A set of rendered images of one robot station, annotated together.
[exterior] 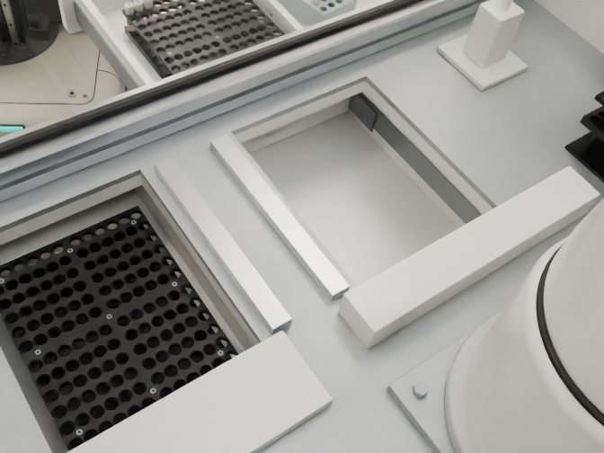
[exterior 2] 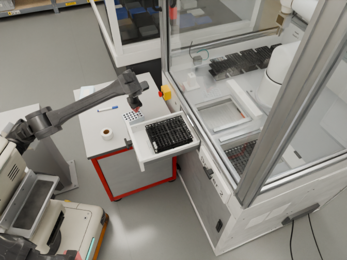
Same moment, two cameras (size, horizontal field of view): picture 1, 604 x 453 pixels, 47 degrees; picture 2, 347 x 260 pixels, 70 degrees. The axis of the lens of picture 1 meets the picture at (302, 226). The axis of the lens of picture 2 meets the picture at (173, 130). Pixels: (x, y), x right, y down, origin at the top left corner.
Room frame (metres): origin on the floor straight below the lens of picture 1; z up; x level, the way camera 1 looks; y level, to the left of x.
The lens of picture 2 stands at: (0.42, 0.96, 1.97)
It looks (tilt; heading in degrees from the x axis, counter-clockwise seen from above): 51 degrees down; 292
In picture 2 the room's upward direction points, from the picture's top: straight up
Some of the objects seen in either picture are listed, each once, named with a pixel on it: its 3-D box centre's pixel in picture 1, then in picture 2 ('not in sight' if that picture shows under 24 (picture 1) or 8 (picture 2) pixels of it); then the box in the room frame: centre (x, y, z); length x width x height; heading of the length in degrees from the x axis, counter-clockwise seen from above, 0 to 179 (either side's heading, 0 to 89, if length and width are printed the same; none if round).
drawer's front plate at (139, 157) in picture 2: not in sight; (134, 145); (0.91, 0.30, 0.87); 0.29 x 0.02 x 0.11; 133
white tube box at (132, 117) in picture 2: not in sight; (132, 117); (1.06, 0.05, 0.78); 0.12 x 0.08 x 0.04; 51
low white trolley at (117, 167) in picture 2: not in sight; (130, 141); (1.17, -0.01, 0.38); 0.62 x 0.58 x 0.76; 133
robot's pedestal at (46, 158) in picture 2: not in sight; (41, 155); (1.74, 0.36, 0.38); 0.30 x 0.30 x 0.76; 43
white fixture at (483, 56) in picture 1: (493, 30); not in sight; (0.76, -0.19, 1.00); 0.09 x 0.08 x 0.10; 43
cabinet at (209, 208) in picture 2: not in sight; (246, 155); (0.29, -0.21, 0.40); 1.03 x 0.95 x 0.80; 133
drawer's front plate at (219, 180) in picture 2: not in sight; (213, 173); (0.46, 0.31, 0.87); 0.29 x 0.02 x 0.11; 133
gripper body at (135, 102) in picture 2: not in sight; (133, 98); (1.05, 0.02, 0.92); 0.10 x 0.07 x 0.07; 141
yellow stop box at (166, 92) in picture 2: not in sight; (165, 92); (0.91, -0.15, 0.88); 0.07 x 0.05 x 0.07; 133
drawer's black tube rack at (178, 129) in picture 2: not in sight; (168, 134); (0.76, 0.16, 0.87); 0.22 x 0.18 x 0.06; 43
